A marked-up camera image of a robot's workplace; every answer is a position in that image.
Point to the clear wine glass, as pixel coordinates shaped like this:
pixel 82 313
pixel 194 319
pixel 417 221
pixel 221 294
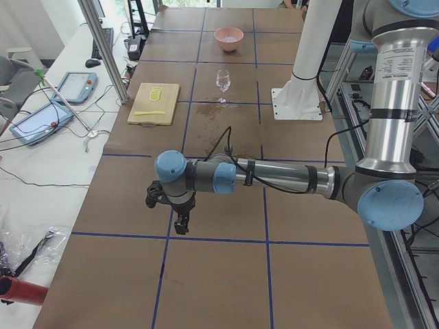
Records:
pixel 223 83

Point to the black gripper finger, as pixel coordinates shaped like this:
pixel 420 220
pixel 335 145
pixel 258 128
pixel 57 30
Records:
pixel 181 225

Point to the far blue teach pendant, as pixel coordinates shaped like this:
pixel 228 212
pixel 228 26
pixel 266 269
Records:
pixel 76 87

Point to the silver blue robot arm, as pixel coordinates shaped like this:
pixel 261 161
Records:
pixel 380 188

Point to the pink bowl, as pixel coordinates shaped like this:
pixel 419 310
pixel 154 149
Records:
pixel 228 31

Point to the clear ice cubes pile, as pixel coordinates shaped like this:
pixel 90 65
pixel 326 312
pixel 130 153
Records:
pixel 229 39

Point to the bamboo cutting board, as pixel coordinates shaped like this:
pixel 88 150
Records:
pixel 167 103

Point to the steel double jigger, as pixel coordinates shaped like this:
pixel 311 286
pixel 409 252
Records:
pixel 228 150

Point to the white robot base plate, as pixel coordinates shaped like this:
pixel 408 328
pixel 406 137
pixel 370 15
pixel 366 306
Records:
pixel 296 104

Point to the near blue teach pendant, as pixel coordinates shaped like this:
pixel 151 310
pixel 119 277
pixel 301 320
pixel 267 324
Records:
pixel 39 125

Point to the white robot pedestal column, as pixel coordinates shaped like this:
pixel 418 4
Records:
pixel 318 25

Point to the yellow plastic knife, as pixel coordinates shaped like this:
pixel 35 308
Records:
pixel 154 112

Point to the red thermos bottle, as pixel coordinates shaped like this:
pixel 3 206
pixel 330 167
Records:
pixel 15 290

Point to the clear plastic bag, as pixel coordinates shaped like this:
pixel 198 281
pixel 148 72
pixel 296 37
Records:
pixel 36 245

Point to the black computer mouse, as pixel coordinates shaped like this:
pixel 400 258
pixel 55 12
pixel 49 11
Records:
pixel 90 63

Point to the aluminium frame post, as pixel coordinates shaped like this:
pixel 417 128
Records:
pixel 92 19

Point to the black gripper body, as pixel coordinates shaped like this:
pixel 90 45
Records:
pixel 182 208

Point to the blue teach pendant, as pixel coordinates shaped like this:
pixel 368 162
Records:
pixel 39 125
pixel 76 87

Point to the black power adapter box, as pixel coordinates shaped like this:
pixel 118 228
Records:
pixel 135 47

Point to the metal rod with green tip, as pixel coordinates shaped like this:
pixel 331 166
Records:
pixel 91 133

